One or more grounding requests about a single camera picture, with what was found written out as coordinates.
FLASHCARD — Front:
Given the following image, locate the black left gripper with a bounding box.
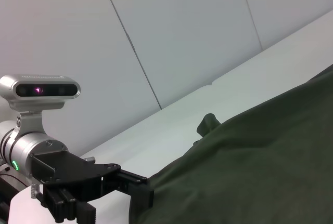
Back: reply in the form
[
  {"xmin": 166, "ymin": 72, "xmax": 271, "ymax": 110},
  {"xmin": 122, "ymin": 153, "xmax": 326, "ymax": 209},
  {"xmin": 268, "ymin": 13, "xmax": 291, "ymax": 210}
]
[{"xmin": 30, "ymin": 150, "xmax": 156, "ymax": 222}]

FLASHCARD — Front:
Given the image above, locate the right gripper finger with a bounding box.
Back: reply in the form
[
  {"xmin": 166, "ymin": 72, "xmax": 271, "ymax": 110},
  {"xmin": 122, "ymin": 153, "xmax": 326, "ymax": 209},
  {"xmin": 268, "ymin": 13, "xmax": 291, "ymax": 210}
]
[{"xmin": 197, "ymin": 113, "xmax": 222, "ymax": 139}]

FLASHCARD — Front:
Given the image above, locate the dark green shirt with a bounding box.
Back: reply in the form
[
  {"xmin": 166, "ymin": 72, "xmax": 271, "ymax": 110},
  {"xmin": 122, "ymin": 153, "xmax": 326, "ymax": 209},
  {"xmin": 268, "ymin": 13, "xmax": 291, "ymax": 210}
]
[{"xmin": 135, "ymin": 64, "xmax": 333, "ymax": 224}]

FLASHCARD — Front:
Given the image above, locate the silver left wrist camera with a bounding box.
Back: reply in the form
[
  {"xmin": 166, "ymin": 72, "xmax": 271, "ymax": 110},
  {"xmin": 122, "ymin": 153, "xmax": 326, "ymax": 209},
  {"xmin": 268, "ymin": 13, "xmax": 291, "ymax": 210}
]
[{"xmin": 0, "ymin": 74, "xmax": 81, "ymax": 138}]

